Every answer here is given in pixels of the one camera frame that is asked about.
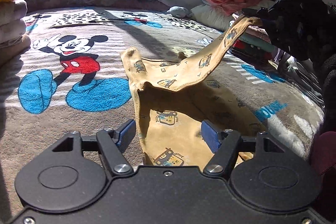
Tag yellow printed child garment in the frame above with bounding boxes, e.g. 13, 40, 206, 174
121, 16, 265, 168

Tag stack of folded clothes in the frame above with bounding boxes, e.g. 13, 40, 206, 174
232, 28, 278, 62

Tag Mickey Mouse fleece blanket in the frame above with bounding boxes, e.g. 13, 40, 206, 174
1, 7, 323, 222

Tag white pillow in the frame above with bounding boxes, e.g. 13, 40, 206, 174
158, 0, 275, 32

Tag grey plush toy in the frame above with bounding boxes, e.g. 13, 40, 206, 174
167, 6, 193, 18

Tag stack of folded blankets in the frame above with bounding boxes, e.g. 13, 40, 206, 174
1, 0, 31, 65

